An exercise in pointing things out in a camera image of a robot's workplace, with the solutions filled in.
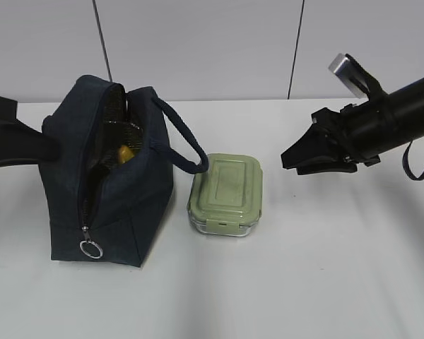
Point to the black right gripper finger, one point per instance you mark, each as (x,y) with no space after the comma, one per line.
(306,167)
(319,143)

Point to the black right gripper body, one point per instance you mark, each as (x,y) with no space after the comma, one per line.
(345,138)

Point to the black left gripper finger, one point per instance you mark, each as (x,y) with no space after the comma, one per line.
(22,145)

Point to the green lid glass container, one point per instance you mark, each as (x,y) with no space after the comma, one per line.
(226,200)

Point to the navy blue lunch bag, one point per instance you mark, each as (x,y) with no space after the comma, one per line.
(99,210)

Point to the yellow pear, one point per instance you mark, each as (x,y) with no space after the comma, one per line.
(124,154)

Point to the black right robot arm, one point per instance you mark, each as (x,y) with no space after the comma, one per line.
(402,116)

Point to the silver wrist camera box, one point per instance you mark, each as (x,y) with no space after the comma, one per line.
(349,74)

